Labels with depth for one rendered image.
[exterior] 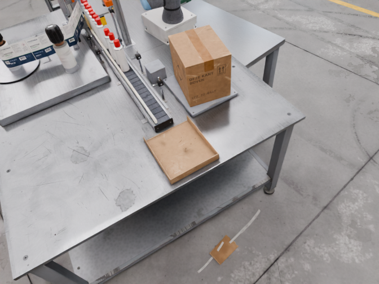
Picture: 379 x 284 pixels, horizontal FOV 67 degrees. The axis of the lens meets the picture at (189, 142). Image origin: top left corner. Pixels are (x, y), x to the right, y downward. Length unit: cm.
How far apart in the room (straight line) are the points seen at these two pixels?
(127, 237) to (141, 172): 66
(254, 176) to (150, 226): 78
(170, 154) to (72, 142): 54
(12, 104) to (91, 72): 49
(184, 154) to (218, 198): 64
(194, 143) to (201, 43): 52
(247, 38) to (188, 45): 67
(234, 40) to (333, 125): 120
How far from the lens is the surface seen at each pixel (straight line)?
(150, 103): 159
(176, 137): 146
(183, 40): 157
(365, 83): 327
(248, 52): 197
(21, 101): 196
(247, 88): 170
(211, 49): 149
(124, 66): 182
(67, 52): 193
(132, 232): 193
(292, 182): 232
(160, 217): 193
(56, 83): 197
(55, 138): 170
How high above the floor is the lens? 196
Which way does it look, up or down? 52 degrees down
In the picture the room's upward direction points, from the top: 9 degrees counter-clockwise
